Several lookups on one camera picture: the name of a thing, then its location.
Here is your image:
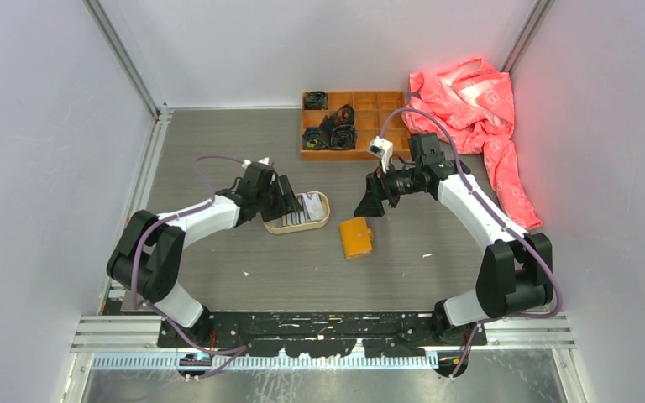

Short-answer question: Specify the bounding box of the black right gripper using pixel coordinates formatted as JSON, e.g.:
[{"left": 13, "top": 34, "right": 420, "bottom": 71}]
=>
[{"left": 354, "top": 158, "right": 422, "bottom": 218}]

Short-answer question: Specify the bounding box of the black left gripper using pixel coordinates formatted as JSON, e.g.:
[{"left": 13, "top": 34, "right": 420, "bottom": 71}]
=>
[{"left": 256, "top": 175, "right": 302, "bottom": 222}]

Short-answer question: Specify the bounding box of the beige oval card tray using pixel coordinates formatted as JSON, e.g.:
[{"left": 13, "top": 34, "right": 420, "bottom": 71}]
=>
[{"left": 264, "top": 191, "right": 330, "bottom": 235}]

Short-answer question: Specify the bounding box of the orange leather card holder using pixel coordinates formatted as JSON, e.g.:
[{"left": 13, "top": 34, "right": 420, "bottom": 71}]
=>
[{"left": 338, "top": 217, "right": 374, "bottom": 259}]

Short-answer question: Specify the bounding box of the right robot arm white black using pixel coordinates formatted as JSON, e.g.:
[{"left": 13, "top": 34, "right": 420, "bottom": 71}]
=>
[{"left": 354, "top": 133, "right": 554, "bottom": 345}]

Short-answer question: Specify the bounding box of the stack of credit cards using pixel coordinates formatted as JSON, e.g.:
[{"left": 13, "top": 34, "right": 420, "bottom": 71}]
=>
[{"left": 281, "top": 192, "right": 328, "bottom": 227}]

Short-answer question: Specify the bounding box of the dark rolled fabric bottom left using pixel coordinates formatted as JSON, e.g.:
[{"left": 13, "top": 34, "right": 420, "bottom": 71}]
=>
[{"left": 302, "top": 127, "right": 328, "bottom": 150}]

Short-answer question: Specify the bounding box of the dark rolled fabric bottom centre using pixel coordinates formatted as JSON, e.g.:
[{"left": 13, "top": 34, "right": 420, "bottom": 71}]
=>
[{"left": 329, "top": 124, "right": 357, "bottom": 150}]

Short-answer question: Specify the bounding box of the orange wooden compartment tray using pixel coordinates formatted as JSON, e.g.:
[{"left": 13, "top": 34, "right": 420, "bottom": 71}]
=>
[{"left": 300, "top": 91, "right": 410, "bottom": 162}]

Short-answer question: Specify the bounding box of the dark rolled fabric top left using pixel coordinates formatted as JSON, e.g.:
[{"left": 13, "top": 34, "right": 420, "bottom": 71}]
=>
[{"left": 302, "top": 91, "right": 328, "bottom": 110}]

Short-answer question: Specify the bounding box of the pink crumpled cloth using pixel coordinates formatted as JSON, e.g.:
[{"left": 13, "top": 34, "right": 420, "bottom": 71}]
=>
[{"left": 407, "top": 57, "right": 543, "bottom": 230}]

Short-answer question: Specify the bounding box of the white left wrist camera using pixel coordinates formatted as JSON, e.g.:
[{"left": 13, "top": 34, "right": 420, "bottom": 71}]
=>
[{"left": 242, "top": 157, "right": 271, "bottom": 169}]

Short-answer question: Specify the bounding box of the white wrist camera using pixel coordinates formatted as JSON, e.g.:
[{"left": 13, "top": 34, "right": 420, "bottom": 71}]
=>
[
  {"left": 242, "top": 157, "right": 271, "bottom": 169},
  {"left": 367, "top": 136, "right": 393, "bottom": 174}
]

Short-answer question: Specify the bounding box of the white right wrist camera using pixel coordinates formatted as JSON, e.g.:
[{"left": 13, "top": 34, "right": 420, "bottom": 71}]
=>
[{"left": 367, "top": 136, "right": 393, "bottom": 174}]

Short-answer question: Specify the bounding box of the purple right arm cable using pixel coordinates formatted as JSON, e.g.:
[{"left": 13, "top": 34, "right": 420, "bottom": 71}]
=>
[{"left": 379, "top": 107, "right": 564, "bottom": 380}]

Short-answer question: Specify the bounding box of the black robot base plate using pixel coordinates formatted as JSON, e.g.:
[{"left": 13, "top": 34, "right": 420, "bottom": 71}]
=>
[{"left": 158, "top": 310, "right": 488, "bottom": 360}]

